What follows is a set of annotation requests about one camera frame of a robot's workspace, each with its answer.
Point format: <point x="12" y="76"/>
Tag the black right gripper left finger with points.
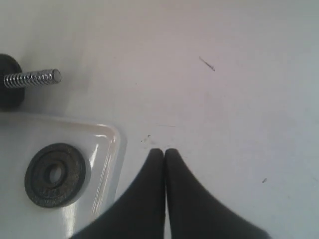
<point x="139" y="212"/>

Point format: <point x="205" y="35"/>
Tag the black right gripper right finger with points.
<point x="194" y="213"/>

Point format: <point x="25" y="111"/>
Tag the black weight plate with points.
<point x="10" y="99"/>
<point x="55" y="175"/>

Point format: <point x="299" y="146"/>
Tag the chrome threaded dumbbell bar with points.
<point x="33" y="78"/>

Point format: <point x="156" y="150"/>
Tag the white plastic tray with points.
<point x="22" y="136"/>

